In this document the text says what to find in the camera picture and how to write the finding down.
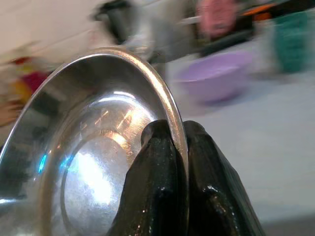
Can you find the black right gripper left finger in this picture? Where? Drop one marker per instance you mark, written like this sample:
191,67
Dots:
152,186

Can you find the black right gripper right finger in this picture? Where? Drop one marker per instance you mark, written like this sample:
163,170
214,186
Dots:
216,186

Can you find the stainless steel plate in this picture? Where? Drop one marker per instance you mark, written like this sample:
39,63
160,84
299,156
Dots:
73,147

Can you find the purple plastic basin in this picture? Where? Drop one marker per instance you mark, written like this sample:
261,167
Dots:
214,78

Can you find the teal plastic bucket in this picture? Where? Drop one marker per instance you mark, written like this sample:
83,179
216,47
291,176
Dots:
295,41

